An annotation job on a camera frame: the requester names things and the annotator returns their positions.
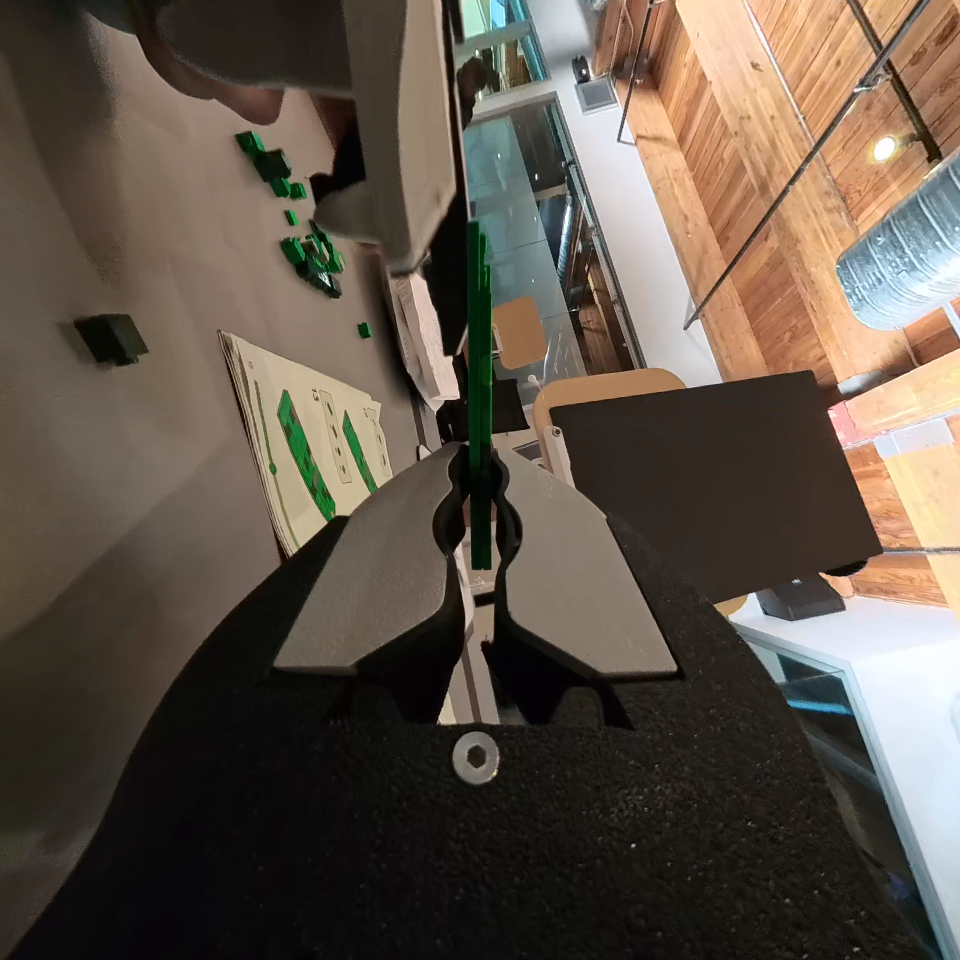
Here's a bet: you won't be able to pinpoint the pile of small bricks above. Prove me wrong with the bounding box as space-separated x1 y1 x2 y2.
234 129 348 301

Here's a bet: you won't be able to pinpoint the person's left hand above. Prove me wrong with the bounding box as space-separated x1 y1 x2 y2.
135 33 290 127

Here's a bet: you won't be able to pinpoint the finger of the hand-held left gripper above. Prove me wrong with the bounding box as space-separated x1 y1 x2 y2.
346 0 471 359
309 123 384 247

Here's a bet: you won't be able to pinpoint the white paper sheets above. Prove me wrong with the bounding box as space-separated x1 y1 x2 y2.
384 268 462 404

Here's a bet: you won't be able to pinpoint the grey desk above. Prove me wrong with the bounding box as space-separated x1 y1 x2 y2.
0 0 481 826

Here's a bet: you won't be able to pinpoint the black speaker box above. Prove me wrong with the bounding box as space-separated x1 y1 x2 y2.
756 573 849 624

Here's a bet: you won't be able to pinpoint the light wooden divider panel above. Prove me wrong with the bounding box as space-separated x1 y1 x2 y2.
491 295 549 372

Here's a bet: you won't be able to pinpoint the green brick plate assembly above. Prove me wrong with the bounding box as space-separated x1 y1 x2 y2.
465 219 498 573

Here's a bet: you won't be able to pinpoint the dark green brick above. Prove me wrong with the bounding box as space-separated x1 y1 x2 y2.
73 312 151 369

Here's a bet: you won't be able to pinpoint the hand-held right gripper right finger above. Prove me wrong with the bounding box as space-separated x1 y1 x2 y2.
482 448 681 726

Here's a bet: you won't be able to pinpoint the silver ventilation duct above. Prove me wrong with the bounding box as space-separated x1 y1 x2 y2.
834 159 960 333

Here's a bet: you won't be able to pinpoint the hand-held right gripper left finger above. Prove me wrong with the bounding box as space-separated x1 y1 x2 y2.
270 441 471 726

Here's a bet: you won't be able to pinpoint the open instruction booklet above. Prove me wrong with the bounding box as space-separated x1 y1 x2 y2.
217 330 423 560

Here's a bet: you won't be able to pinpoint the black desk divider panel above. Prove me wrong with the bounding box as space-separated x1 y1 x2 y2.
532 367 886 607

